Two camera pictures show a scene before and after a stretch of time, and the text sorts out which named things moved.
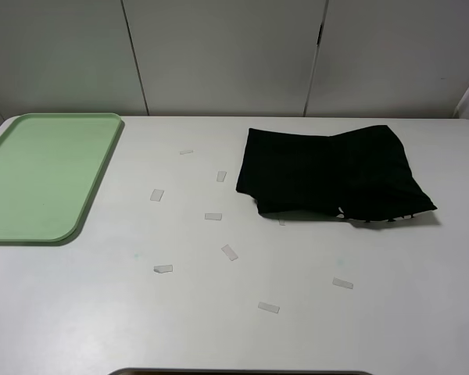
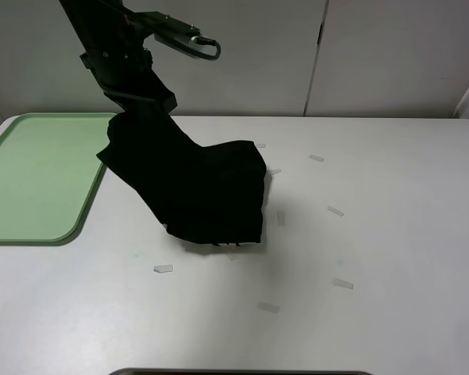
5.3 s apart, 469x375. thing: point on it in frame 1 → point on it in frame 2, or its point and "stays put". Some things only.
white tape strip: (163, 269) stays put
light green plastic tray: (40, 171) stays put
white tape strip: (268, 307) stays put
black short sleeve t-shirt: (363, 174) → (209, 194)
